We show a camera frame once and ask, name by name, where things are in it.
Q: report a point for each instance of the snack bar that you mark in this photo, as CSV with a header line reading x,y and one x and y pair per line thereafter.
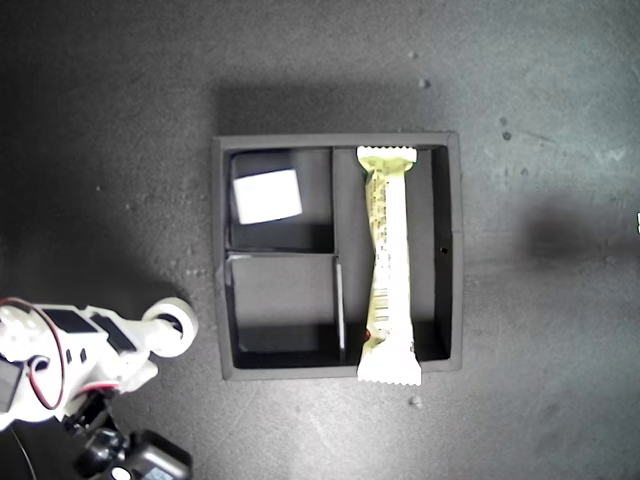
x,y
390,250

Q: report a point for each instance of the black tray with wells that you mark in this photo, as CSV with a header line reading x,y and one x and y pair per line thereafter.
x,y
285,300

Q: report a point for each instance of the large white tape roll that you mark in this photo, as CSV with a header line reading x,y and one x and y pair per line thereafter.
x,y
267,197

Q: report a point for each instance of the small white tape roll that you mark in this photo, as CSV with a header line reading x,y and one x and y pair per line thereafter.
x,y
190,320

